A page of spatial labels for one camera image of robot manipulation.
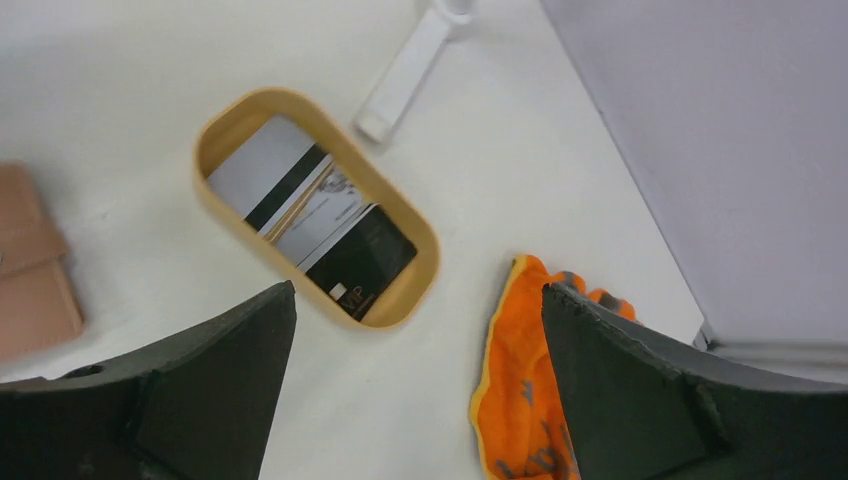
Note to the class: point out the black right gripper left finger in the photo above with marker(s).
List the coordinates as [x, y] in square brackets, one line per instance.
[198, 404]

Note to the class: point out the white rack base foot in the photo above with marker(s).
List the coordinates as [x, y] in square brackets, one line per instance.
[439, 22]

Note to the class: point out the black VIP card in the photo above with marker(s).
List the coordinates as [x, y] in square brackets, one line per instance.
[359, 261]

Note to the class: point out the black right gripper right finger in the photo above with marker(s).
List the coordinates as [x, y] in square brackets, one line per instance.
[641, 405]

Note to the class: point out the orange cloth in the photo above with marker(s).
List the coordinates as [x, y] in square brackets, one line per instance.
[515, 410]

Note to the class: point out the tan oval card tray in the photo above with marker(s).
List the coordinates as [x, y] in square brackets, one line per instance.
[234, 125]

